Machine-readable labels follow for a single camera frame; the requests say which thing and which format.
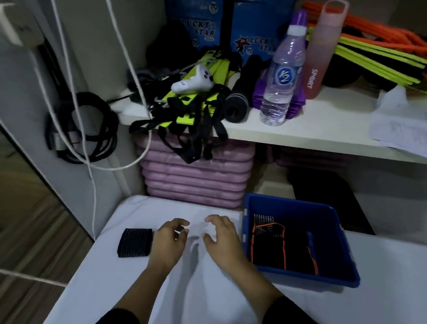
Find person's left hand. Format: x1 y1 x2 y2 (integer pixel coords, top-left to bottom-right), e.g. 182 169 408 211
147 216 191 276

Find person's right hand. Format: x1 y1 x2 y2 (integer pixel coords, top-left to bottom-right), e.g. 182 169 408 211
199 213 256 274

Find blue plastic bin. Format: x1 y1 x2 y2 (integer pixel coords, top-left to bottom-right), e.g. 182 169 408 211
237 193 367 289

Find person's right forearm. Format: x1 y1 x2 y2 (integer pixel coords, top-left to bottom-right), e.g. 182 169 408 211
228 259 357 324

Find person's left forearm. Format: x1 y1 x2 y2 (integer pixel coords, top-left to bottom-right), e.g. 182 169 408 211
90 261 173 324

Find stack of pink mats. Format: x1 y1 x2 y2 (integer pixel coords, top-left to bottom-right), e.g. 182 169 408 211
129 131 257 211
272 145 355 175

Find black chair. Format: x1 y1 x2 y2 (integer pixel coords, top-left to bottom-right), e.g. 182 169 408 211
283 167 380 235

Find black cylindrical roller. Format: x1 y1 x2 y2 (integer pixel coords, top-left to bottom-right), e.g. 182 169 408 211
223 53 264 126

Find white shelf unit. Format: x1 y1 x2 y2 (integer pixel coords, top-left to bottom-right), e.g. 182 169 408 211
0 0 427 266

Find clear plastic water bottle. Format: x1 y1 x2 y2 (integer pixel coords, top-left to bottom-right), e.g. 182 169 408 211
259 23 309 129

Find purple bottle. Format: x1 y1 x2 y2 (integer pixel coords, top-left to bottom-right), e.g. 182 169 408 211
250 7 314 120

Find white handheld controller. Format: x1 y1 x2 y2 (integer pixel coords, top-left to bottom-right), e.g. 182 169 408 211
170 61 215 97

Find black cloth bag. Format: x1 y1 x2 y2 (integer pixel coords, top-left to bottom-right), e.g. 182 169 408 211
144 18 199 70

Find black round bag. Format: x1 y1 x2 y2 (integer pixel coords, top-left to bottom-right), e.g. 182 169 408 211
322 54 362 90

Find pink sport bottle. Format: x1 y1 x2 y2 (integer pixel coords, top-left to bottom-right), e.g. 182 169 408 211
299 0 351 103

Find white paper sheets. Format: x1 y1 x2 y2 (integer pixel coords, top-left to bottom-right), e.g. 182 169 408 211
367 83 427 162

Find large blue package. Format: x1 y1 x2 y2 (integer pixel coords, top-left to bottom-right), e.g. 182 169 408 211
227 0 300 69

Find small blue package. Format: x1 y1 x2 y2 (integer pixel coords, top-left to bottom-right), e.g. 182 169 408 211
160 0 227 54

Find yellow orange agility ladder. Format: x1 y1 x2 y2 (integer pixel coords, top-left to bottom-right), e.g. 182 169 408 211
296 0 427 96

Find white charger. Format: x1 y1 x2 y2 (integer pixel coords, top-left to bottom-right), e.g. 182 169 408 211
0 1 48 50

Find thin white cable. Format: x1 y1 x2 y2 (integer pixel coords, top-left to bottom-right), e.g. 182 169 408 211
20 0 115 240

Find thick white cable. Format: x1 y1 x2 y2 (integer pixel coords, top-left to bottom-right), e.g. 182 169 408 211
20 0 163 174

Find black yellow suspension straps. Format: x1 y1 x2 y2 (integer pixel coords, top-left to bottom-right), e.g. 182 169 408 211
121 42 243 168

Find black coiled cable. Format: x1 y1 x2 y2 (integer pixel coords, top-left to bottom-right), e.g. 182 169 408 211
43 89 122 168

